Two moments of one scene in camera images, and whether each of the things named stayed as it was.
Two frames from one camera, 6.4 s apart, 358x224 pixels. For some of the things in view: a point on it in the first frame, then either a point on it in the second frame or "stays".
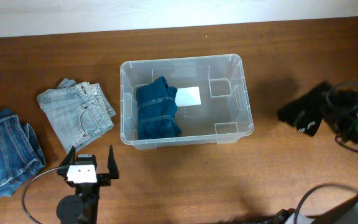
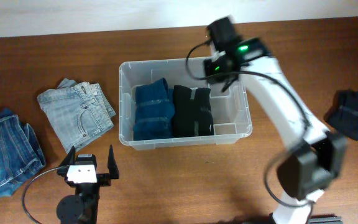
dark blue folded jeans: x=9 y=153 stays
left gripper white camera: x=82 y=173 stays
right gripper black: x=317 y=104 → x=212 y=72
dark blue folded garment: x=156 y=109 stays
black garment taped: x=306 y=112 → x=192 y=115
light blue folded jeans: x=76 y=112 stays
